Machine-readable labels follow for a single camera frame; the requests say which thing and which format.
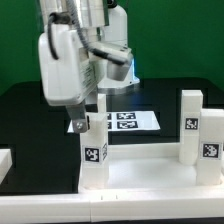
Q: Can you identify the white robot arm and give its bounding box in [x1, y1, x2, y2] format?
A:
[38, 0, 108, 133]

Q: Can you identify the grey braided cable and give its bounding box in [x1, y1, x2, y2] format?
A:
[46, 0, 129, 66]

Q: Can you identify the white front rail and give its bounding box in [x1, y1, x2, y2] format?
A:
[0, 188, 224, 224]

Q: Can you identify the white desk tabletop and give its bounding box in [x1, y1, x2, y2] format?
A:
[78, 142, 224, 194]

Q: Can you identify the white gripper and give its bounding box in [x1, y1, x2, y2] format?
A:
[38, 25, 97, 133]

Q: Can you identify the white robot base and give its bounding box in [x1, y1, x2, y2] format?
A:
[98, 5, 140, 95]

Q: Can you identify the white block left edge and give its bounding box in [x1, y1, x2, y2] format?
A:
[0, 149, 12, 184]

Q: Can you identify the white marker sheet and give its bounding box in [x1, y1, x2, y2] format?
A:
[67, 110, 161, 134]

